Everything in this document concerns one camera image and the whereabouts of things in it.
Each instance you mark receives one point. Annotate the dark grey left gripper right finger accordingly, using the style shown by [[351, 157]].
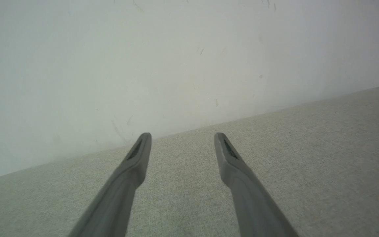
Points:
[[252, 204]]

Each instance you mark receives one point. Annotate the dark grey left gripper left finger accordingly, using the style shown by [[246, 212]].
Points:
[[117, 197]]

